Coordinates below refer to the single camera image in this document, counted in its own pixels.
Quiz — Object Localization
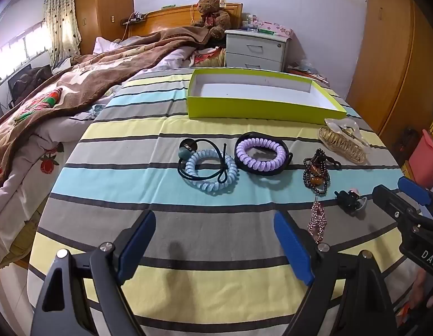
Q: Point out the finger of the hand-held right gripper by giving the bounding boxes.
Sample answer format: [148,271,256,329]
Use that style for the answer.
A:
[372,184,419,225]
[397,176,433,218]

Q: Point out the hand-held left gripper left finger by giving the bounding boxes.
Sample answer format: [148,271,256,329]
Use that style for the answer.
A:
[30,210,157,336]

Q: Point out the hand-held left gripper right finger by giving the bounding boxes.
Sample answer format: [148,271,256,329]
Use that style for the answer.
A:
[273,211,399,336]

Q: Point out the pink crystal bracelet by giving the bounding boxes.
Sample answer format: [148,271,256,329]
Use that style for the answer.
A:
[308,198,328,245]

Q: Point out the small black hair clip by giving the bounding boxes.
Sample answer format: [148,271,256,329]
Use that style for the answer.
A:
[334,188,368,215]

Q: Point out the dark beaded bracelet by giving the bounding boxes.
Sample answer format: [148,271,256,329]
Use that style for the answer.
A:
[302,148,342,197]

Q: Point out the clear beige hair claw clip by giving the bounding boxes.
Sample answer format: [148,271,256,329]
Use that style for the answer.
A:
[318,118,373,164]

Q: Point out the light blue spiral hair tie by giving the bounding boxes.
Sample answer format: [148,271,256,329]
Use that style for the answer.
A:
[185,149,239,196]

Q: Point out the purple spiral hair tie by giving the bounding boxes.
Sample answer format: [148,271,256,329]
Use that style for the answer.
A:
[235,138,288,172]

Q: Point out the black hair tie teal bead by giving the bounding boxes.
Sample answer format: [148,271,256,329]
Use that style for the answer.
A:
[177,138,228,183]

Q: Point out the lime green cardboard box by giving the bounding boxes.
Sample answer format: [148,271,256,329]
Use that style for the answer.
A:
[187,69,347,125]

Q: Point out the pink plastic bin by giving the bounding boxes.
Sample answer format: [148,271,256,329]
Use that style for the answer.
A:
[408,129,433,191]

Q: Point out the striped bed sheet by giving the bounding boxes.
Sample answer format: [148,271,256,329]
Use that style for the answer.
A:
[28,66,413,336]

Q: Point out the black wristband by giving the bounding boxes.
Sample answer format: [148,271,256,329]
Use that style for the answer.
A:
[234,131,294,176]

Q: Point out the large wooden wardrobe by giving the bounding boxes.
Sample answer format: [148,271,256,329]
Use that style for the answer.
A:
[346,0,433,148]

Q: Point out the brown patterned blanket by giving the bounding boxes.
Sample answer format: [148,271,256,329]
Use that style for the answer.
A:
[0,25,212,197]

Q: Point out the grey two-drawer nightstand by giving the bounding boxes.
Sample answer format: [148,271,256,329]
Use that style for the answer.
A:
[224,28,291,73]

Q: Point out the red beige pillow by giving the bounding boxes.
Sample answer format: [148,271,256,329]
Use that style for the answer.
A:
[189,46,227,68]

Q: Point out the pink floral box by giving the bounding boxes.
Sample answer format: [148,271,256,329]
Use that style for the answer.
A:
[260,21,294,38]

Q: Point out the power strip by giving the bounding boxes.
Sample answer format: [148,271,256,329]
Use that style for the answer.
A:
[121,12,148,26]

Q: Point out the wooden headboard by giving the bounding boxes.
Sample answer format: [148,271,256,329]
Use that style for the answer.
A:
[121,3,244,39]

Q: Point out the dotted curtain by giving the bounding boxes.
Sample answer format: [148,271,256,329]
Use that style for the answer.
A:
[44,0,82,69]

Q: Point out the narrow wooden cabinet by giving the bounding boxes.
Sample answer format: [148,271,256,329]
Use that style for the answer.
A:
[74,0,135,57]

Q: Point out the brown teddy bear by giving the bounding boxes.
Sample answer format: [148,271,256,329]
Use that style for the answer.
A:
[191,0,233,40]

